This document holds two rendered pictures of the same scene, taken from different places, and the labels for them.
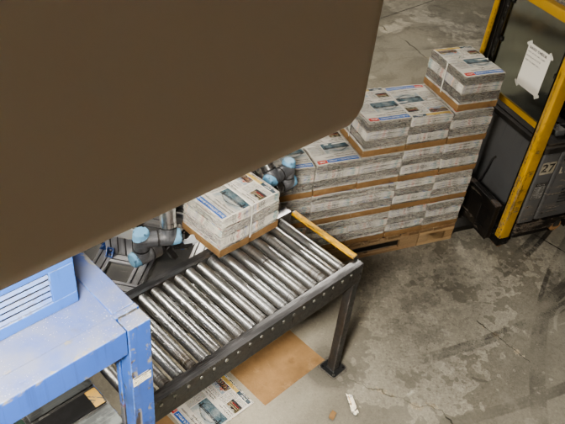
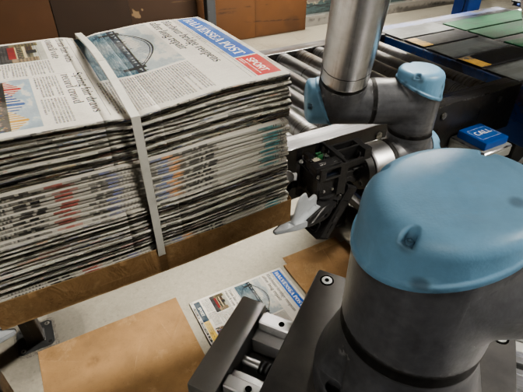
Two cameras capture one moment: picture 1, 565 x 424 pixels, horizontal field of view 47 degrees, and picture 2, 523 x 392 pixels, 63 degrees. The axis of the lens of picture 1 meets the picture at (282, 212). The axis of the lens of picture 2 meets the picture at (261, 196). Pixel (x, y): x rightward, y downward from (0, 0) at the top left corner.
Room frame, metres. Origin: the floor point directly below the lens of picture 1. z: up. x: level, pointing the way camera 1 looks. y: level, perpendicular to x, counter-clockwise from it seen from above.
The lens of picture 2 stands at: (2.89, 0.60, 1.21)
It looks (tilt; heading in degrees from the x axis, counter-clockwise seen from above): 36 degrees down; 200
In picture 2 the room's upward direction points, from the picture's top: straight up
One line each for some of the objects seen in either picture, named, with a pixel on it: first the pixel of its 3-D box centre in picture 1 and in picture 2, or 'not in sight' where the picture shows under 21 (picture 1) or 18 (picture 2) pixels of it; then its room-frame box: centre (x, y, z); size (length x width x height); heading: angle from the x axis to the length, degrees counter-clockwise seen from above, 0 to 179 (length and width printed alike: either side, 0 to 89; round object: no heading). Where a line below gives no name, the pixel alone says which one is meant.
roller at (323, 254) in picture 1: (309, 245); not in sight; (2.45, -0.16, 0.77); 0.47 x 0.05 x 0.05; 49
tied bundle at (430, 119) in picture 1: (413, 116); not in sight; (3.56, -0.73, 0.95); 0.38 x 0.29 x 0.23; 26
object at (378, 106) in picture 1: (375, 104); not in sight; (3.43, -0.47, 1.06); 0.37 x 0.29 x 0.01; 26
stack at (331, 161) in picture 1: (337, 195); not in sight; (3.37, -0.34, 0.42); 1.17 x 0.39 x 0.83; 116
